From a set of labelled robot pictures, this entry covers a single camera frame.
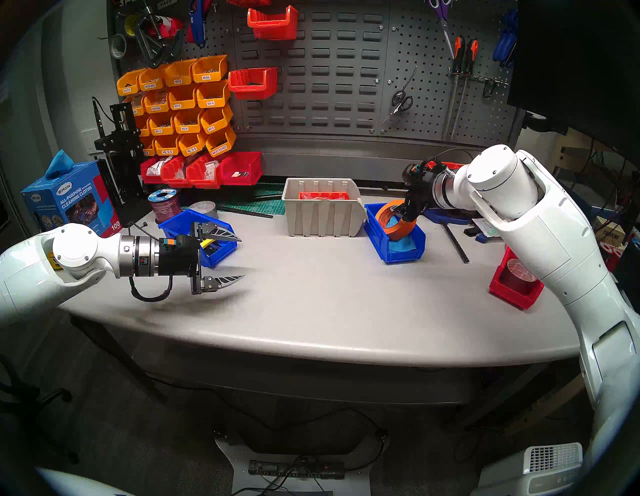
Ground small grey pegboard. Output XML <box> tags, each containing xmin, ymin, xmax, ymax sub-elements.
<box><xmin>107</xmin><ymin>0</ymin><xmax>243</xmax><ymax>131</ymax></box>

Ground grey louvred wall panel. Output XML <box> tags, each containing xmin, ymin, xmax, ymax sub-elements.
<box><xmin>232</xmin><ymin>0</ymin><xmax>391</xmax><ymax>138</ymax></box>

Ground blue red hand tool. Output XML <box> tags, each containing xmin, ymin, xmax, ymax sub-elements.
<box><xmin>186</xmin><ymin>0</ymin><xmax>213</xmax><ymax>49</ymax></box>

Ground black handled scissors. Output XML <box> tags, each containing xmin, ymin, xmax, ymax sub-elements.
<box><xmin>380</xmin><ymin>66</ymin><xmax>418</xmax><ymax>128</ymax></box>

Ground large beige storage bin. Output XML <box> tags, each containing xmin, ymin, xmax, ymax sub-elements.
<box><xmin>281</xmin><ymin>177</ymin><xmax>368</xmax><ymax>238</ymax></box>

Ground large grey pegboard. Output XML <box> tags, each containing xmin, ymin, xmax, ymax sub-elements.
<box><xmin>380</xmin><ymin>0</ymin><xmax>521</xmax><ymax>151</ymax></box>

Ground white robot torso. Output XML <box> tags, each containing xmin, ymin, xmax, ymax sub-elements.
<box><xmin>36</xmin><ymin>466</ymin><xmax>138</xmax><ymax>496</ymax></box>

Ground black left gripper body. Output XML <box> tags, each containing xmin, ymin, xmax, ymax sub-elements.
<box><xmin>159</xmin><ymin>221</ymin><xmax>203</xmax><ymax>294</ymax></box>

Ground blue plastic storage bin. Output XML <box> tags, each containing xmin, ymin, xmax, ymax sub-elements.
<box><xmin>158</xmin><ymin>208</ymin><xmax>239</xmax><ymax>269</ymax></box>
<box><xmin>363</xmin><ymin>202</ymin><xmax>427</xmax><ymax>265</ymax></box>

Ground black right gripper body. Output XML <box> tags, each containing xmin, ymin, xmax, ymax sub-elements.
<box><xmin>402</xmin><ymin>159</ymin><xmax>447</xmax><ymax>212</ymax></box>

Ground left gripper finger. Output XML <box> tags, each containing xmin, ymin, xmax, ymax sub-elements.
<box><xmin>202</xmin><ymin>224</ymin><xmax>242</xmax><ymax>242</ymax></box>
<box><xmin>202</xmin><ymin>274</ymin><xmax>246</xmax><ymax>292</ymax></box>

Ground small cardboard box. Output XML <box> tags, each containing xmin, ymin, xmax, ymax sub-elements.
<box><xmin>597</xmin><ymin>222</ymin><xmax>626</xmax><ymax>246</ymax></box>

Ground blue cloth in dispenser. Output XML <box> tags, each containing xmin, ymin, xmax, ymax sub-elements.
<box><xmin>45</xmin><ymin>149</ymin><xmax>75</xmax><ymax>180</ymax></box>

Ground black power strip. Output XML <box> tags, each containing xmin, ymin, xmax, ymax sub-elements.
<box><xmin>248</xmin><ymin>459</ymin><xmax>346</xmax><ymax>481</ymax></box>

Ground clear packing tape roll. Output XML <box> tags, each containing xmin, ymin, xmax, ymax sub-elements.
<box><xmin>506</xmin><ymin>258</ymin><xmax>538</xmax><ymax>295</ymax></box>

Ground blue cleaning cloths box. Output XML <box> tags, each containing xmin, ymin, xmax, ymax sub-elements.
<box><xmin>21</xmin><ymin>161</ymin><xmax>122</xmax><ymax>237</ymax></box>

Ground red white tape roll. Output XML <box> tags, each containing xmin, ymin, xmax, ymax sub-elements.
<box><xmin>150</xmin><ymin>15</ymin><xmax>183</xmax><ymax>40</ymax></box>

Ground black monitor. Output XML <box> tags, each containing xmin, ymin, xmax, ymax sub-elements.
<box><xmin>507</xmin><ymin>0</ymin><xmax>640</xmax><ymax>168</ymax></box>

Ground red plastic bin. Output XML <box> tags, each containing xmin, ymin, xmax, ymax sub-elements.
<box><xmin>489</xmin><ymin>245</ymin><xmax>545</xmax><ymax>311</ymax></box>

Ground red parts bin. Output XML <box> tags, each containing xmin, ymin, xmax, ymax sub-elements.
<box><xmin>160</xmin><ymin>156</ymin><xmax>193</xmax><ymax>188</ymax></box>
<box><xmin>140</xmin><ymin>156</ymin><xmax>166</xmax><ymax>185</ymax></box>
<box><xmin>218</xmin><ymin>151</ymin><xmax>264</xmax><ymax>187</ymax></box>
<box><xmin>186</xmin><ymin>154</ymin><xmax>222</xmax><ymax>190</ymax></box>

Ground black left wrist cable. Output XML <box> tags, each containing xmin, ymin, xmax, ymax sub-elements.
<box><xmin>129</xmin><ymin>275</ymin><xmax>173</xmax><ymax>302</ymax></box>

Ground blue bench vise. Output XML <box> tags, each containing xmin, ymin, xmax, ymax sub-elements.
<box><xmin>422</xmin><ymin>207</ymin><xmax>473</xmax><ymax>225</ymax></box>

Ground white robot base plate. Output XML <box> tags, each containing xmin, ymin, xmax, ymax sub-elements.
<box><xmin>215</xmin><ymin>430</ymin><xmax>391</xmax><ymax>496</ymax></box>

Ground orange masking tape roll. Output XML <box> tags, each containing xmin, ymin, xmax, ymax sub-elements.
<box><xmin>375</xmin><ymin>199</ymin><xmax>417</xmax><ymax>242</ymax></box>

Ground green cutting mat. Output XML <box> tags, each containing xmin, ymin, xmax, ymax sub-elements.
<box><xmin>216</xmin><ymin>182</ymin><xmax>287</xmax><ymax>217</ymax></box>

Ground black office chair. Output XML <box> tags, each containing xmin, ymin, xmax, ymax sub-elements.
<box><xmin>0</xmin><ymin>357</ymin><xmax>81</xmax><ymax>463</ymax></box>

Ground black metal stand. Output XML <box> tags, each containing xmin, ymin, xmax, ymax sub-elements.
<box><xmin>94</xmin><ymin>102</ymin><xmax>151</xmax><ymax>226</ymax></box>

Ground red wire spool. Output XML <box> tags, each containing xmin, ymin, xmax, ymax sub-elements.
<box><xmin>148</xmin><ymin>188</ymin><xmax>182</xmax><ymax>224</ymax></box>

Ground black metal rod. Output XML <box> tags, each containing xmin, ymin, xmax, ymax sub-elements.
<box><xmin>216</xmin><ymin>205</ymin><xmax>274</xmax><ymax>219</ymax></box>
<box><xmin>442</xmin><ymin>222</ymin><xmax>471</xmax><ymax>264</ymax></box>

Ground purple handled scissors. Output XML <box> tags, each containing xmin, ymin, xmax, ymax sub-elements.
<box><xmin>427</xmin><ymin>0</ymin><xmax>456</xmax><ymax>60</ymax></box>

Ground grey C-clamp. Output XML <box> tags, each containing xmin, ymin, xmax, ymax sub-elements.
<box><xmin>134</xmin><ymin>6</ymin><xmax>185</xmax><ymax>69</ymax></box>

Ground blue spring clamps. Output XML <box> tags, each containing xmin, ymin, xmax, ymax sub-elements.
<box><xmin>492</xmin><ymin>9</ymin><xmax>519</xmax><ymax>68</ymax></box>

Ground blue microfibre cloth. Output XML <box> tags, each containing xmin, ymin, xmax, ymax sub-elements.
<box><xmin>385</xmin><ymin>210</ymin><xmax>418</xmax><ymax>253</ymax></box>

